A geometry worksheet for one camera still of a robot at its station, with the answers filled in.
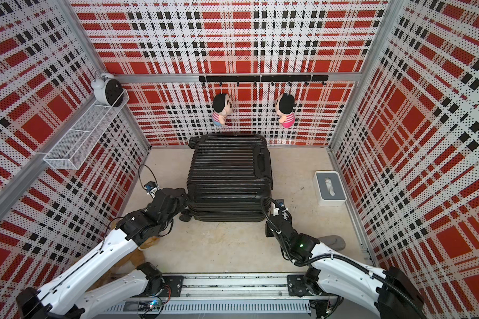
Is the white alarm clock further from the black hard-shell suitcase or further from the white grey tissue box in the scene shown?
the white grey tissue box

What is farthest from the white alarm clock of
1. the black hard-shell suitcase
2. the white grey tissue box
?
the white grey tissue box

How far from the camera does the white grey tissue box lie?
37.4 inches
